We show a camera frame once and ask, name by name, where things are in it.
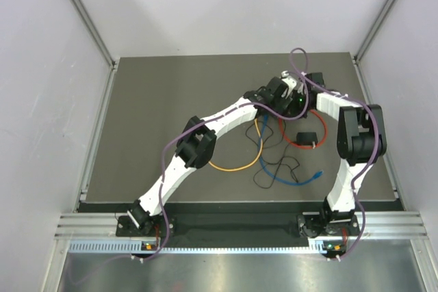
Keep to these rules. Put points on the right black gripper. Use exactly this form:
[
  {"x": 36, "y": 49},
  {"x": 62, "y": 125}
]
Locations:
[{"x": 291, "y": 111}]

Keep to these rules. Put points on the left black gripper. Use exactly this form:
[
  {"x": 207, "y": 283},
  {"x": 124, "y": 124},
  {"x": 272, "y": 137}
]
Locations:
[{"x": 282, "y": 102}]

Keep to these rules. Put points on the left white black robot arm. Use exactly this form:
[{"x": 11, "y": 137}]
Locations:
[{"x": 194, "y": 148}]

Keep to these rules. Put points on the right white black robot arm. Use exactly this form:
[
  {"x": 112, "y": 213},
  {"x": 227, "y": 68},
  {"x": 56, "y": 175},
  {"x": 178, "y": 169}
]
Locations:
[{"x": 361, "y": 140}]

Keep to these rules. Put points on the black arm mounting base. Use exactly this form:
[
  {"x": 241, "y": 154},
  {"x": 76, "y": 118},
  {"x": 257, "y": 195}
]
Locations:
[{"x": 248, "y": 230}]

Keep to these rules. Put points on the black power adapter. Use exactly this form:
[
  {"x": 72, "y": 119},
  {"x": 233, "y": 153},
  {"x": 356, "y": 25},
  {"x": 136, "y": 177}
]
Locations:
[{"x": 307, "y": 139}]

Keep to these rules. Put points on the aluminium frame rail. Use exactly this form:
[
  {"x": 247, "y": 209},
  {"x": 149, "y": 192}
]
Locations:
[{"x": 378, "y": 225}]

